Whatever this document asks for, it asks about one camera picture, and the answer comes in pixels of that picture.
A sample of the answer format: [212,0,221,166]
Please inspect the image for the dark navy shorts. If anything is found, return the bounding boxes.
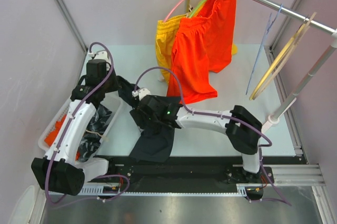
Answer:
[117,76,182,163]

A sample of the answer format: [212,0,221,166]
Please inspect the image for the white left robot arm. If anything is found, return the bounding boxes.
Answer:
[31,59,118,196]

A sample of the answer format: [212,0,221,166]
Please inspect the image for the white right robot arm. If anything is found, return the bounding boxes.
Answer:
[130,95,262,182]

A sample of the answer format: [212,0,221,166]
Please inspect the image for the yellow shorts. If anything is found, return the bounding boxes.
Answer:
[155,14,238,84]

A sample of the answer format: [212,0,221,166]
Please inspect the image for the orange shorts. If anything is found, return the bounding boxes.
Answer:
[167,0,236,104]

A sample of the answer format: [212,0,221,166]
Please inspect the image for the beige wooden hanger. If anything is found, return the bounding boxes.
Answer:
[251,12,318,101]

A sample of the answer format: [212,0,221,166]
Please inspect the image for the yellow hanger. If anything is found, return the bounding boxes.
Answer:
[249,27,308,101]

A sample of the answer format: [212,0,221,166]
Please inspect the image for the white plastic basket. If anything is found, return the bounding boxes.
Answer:
[37,93,123,166]

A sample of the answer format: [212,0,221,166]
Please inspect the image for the patterned dark clothes in basket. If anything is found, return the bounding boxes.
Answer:
[76,104,114,162]

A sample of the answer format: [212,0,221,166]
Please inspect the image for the orange cloth in basket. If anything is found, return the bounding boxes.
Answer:
[44,114,80,161]

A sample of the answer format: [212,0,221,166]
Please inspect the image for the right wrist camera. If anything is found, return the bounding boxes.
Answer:
[132,88,151,101]

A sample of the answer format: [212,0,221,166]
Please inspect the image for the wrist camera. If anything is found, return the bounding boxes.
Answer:
[132,88,151,101]
[87,50,111,64]

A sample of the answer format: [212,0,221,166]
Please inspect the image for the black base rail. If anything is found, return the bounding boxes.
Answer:
[93,157,274,197]

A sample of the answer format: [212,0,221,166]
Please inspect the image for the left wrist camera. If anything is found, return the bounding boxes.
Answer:
[87,50,111,64]

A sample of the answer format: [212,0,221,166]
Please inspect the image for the blue wire hanger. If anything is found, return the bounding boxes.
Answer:
[245,4,284,95]

